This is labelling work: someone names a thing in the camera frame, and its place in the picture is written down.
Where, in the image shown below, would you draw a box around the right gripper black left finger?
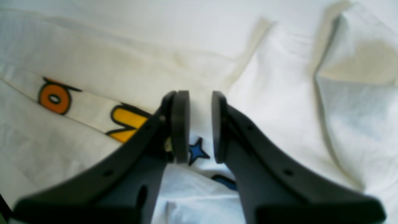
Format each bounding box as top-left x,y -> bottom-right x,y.
12,91 -> 190,224

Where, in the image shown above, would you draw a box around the white printed T-shirt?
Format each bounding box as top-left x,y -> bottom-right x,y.
1,0 -> 397,224

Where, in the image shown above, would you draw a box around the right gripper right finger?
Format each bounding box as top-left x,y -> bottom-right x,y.
211,91 -> 386,224

